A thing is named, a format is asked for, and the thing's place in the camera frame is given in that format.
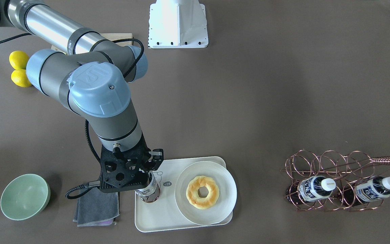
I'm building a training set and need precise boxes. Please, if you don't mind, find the glazed ring donut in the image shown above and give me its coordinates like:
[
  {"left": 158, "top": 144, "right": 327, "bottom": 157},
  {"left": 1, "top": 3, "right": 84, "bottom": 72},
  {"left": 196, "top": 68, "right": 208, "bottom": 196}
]
[{"left": 186, "top": 176, "right": 220, "bottom": 210}]

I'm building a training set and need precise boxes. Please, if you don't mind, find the grey folded cloth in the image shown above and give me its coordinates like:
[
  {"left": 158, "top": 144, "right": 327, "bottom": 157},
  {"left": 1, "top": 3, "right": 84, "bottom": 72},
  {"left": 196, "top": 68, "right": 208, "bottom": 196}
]
[{"left": 73, "top": 188, "right": 120, "bottom": 227}]

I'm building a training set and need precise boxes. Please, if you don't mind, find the lower whole yellow lemon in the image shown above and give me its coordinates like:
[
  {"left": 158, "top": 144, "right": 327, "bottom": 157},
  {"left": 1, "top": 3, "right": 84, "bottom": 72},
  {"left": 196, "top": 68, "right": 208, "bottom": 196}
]
[{"left": 11, "top": 69, "right": 32, "bottom": 87}]

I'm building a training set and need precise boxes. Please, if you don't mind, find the upper whole yellow lemon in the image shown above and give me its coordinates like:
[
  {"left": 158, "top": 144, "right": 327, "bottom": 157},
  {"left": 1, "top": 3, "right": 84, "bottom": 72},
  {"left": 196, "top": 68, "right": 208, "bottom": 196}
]
[{"left": 9, "top": 50, "right": 29, "bottom": 70}]

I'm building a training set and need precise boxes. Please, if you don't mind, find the whole yellow lemon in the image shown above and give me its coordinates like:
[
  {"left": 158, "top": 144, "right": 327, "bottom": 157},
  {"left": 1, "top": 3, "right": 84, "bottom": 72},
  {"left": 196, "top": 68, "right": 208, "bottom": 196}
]
[
  {"left": 9, "top": 50, "right": 29, "bottom": 70},
  {"left": 11, "top": 69, "right": 32, "bottom": 87}
]

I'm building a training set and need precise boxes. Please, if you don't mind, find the white round plate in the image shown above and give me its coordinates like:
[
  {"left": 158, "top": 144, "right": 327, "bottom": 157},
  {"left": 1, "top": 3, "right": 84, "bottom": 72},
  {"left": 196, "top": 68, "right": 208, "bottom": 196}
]
[{"left": 175, "top": 161, "right": 237, "bottom": 225}]

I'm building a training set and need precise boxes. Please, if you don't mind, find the cream tray with bunny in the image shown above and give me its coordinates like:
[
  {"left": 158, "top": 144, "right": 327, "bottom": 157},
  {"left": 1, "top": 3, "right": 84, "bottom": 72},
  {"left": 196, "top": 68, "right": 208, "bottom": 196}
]
[{"left": 135, "top": 156, "right": 233, "bottom": 232}]

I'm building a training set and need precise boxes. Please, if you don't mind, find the tea bottle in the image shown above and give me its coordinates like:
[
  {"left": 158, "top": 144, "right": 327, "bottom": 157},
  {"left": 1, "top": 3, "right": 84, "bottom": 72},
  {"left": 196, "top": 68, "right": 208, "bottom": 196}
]
[
  {"left": 286, "top": 176, "right": 337, "bottom": 205},
  {"left": 342, "top": 176, "right": 390, "bottom": 206},
  {"left": 135, "top": 172, "right": 160, "bottom": 203}
]

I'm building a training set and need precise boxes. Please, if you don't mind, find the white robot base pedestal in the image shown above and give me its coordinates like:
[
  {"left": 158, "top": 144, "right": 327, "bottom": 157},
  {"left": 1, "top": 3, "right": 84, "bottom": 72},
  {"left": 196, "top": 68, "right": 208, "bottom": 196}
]
[{"left": 148, "top": 0, "right": 209, "bottom": 48}]

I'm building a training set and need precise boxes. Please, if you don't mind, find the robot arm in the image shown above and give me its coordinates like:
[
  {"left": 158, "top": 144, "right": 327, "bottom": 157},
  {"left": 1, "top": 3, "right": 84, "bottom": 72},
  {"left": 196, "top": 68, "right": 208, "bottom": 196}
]
[{"left": 0, "top": 0, "right": 164, "bottom": 195}]

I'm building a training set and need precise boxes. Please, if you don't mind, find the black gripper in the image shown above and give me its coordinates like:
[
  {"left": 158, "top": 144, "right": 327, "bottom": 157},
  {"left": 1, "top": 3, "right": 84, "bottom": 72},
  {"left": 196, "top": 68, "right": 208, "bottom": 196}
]
[{"left": 99, "top": 137, "right": 164, "bottom": 193}]

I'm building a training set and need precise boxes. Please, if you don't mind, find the mint green bowl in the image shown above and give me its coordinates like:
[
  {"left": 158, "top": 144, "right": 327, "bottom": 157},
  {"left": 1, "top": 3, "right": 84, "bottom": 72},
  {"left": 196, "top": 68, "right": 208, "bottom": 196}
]
[{"left": 0, "top": 174, "right": 51, "bottom": 221}]

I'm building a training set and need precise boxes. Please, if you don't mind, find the bamboo cutting board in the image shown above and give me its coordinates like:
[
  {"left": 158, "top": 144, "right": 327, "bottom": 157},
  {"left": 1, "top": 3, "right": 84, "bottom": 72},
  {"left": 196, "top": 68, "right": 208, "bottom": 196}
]
[{"left": 51, "top": 33, "right": 133, "bottom": 54}]

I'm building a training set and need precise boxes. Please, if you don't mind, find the copper wire bottle rack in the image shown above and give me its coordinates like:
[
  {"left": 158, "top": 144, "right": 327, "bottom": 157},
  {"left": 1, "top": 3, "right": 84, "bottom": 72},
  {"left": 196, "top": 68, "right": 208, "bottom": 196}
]
[{"left": 283, "top": 150, "right": 390, "bottom": 211}]

